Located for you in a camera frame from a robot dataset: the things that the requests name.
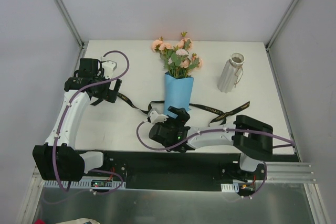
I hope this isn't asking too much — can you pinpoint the beige cloth bag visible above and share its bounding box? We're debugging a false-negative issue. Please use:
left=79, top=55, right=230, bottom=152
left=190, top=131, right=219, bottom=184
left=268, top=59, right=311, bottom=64
left=58, top=218, right=100, bottom=224

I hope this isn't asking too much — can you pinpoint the black ribbon gold lettering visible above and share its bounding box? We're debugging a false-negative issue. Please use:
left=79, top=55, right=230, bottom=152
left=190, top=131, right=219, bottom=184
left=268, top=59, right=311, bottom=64
left=117, top=93, right=250, bottom=125

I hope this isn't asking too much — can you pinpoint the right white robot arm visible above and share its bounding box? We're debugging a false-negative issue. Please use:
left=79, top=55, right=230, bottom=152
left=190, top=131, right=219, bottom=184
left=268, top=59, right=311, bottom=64
left=148, top=106, right=273, bottom=179

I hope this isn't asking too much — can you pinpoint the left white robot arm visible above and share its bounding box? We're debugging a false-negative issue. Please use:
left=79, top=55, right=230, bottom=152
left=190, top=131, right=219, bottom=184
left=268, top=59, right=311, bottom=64
left=33, top=58, right=122, bottom=182

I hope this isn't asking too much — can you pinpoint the right aluminium frame post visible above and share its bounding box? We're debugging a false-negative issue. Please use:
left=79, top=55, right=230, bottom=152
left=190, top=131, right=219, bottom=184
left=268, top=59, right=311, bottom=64
left=265, top=0, right=301, bottom=51

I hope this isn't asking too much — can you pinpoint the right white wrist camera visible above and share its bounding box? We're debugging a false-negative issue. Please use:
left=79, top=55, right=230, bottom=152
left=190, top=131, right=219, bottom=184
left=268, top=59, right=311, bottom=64
left=148, top=109, right=169, bottom=124

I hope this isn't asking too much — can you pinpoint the white cable duct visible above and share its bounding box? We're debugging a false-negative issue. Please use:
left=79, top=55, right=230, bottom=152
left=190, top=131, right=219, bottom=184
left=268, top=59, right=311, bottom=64
left=220, top=182, right=239, bottom=193
left=44, top=179, right=126, bottom=190

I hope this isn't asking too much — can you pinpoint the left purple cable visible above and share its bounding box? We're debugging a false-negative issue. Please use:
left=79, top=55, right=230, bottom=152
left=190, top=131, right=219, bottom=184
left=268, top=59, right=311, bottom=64
left=52, top=50, right=130, bottom=196

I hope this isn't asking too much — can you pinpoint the white ribbed ceramic vase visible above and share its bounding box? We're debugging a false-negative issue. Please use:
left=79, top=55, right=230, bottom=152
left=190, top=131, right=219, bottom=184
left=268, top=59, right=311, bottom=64
left=217, top=53, right=245, bottom=93

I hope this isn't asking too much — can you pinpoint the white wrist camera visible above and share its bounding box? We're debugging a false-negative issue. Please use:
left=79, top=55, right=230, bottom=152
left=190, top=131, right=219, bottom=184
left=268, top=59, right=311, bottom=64
left=102, top=60, right=117, bottom=79
left=148, top=109, right=169, bottom=124

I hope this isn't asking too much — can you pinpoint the blue wrapping paper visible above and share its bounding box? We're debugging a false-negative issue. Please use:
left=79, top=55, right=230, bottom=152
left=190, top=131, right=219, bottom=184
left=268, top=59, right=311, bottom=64
left=163, top=72, right=194, bottom=118

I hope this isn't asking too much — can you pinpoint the right white cable duct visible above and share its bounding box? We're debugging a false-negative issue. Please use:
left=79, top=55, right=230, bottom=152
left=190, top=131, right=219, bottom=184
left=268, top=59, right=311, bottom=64
left=220, top=182, right=239, bottom=193

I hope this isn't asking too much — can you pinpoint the aluminium frame post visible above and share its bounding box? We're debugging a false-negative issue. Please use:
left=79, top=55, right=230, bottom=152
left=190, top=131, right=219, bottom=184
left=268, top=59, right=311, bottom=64
left=265, top=0, right=301, bottom=51
left=54, top=0, right=85, bottom=49

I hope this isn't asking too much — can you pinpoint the left white cable duct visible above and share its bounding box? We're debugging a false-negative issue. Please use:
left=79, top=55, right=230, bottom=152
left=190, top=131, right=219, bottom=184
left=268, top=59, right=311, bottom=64
left=44, top=179, right=126, bottom=190

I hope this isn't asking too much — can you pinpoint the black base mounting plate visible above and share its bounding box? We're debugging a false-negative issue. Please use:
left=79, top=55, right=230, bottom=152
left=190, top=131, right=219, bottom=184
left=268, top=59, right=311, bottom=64
left=89, top=151, right=266, bottom=191

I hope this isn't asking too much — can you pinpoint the left aluminium frame post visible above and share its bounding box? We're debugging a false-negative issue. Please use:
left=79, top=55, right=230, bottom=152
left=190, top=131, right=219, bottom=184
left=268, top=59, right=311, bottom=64
left=54, top=0, right=85, bottom=49

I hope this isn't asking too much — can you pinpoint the red cloth item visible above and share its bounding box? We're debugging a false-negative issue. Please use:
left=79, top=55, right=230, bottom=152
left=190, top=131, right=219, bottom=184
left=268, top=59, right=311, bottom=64
left=33, top=219, right=46, bottom=224

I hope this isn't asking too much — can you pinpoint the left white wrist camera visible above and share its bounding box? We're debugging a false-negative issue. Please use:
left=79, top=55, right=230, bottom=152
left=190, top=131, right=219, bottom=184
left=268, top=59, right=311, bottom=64
left=102, top=60, right=117, bottom=79

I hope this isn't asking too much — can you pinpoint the front aluminium frame rail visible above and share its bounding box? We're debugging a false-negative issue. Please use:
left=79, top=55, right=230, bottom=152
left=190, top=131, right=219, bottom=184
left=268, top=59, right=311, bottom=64
left=33, top=155, right=317, bottom=184

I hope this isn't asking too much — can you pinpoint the pink artificial flower bouquet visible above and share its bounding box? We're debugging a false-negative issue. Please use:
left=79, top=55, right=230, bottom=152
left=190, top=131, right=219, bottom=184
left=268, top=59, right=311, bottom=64
left=151, top=31, right=203, bottom=79

